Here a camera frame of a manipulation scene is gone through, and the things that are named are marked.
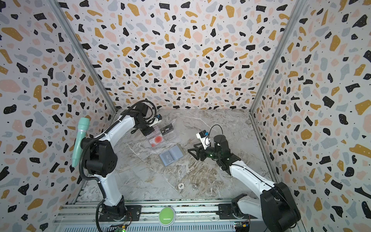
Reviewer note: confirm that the green push button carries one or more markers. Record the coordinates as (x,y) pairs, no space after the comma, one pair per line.
(167,217)

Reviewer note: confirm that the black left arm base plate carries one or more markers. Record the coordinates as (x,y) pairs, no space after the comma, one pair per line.
(120,213)

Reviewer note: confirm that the mint green microphone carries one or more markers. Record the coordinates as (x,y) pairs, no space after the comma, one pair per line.
(82,128)

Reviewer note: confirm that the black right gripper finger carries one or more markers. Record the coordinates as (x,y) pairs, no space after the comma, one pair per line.
(196,148)
(195,154)

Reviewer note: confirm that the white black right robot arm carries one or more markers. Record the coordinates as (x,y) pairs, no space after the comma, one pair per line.
(274,204)

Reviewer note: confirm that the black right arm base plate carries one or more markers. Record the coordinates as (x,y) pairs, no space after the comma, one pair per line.
(227,211)

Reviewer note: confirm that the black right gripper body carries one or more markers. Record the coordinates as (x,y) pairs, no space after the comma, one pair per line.
(212,153)

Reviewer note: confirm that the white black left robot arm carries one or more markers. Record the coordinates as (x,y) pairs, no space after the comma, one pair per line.
(98,160)

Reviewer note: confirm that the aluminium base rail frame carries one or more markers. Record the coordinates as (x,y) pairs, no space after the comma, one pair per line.
(191,216)

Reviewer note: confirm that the clear acrylic card box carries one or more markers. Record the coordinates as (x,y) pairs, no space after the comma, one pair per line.
(159,131)

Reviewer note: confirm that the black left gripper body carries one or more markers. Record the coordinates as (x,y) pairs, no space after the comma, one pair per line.
(147,128)

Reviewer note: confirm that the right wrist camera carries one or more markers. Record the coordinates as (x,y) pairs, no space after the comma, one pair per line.
(203,136)

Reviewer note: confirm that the aluminium left corner post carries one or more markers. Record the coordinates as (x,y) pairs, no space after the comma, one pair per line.
(62,19)

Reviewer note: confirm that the red circle credit card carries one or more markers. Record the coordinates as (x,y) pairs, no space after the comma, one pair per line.
(157,140)

